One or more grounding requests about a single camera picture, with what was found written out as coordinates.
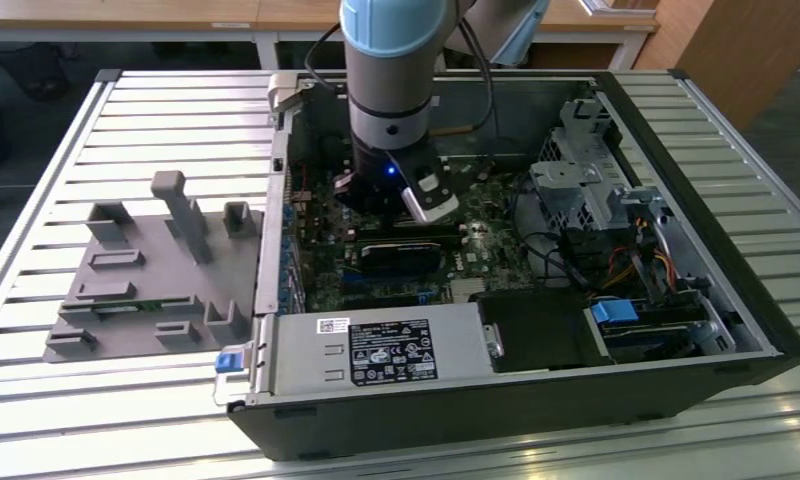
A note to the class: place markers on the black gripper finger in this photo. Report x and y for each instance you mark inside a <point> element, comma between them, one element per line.
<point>391,225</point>

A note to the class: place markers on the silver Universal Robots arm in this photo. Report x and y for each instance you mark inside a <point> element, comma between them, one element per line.
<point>387,90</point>

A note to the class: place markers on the black RAM slot bank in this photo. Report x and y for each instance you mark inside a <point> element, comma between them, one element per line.
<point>434,233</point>

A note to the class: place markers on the black expansion card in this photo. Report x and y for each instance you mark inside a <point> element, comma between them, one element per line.
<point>400,257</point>

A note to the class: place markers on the green motherboard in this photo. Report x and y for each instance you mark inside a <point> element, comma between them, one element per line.
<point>494,250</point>

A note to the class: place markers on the silver chipset heatsink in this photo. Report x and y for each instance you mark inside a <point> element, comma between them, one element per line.
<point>468,289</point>

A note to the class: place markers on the silver drive cage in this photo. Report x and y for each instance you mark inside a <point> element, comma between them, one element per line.
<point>574,200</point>

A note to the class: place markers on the silver power supply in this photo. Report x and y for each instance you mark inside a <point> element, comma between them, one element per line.
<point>307,350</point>

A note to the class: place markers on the black fan shroud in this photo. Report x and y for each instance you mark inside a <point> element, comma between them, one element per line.
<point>540,330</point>

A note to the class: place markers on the grey parts rack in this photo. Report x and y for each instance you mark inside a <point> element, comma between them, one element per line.
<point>160,280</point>

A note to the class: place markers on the blue case release latch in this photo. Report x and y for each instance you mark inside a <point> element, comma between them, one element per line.
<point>228,362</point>

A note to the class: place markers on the blue disk carrier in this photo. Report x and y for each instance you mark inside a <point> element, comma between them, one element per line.
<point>614,314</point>

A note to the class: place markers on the black PC case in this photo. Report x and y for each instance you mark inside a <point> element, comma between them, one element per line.
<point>440,420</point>

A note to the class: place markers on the green RAM stick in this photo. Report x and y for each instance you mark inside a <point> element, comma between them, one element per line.
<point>147,305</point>

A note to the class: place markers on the white paper stack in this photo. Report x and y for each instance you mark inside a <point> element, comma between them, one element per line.
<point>600,5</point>

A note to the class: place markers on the wooden desk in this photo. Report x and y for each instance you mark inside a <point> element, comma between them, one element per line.
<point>107,12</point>

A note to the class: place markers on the wooden cabinet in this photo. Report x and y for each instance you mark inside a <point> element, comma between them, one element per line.
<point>740,50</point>

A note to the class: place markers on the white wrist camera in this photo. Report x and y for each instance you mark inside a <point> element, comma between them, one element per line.
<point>434,205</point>

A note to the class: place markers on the grey case corner bracket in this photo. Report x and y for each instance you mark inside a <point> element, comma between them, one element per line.
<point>283,92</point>

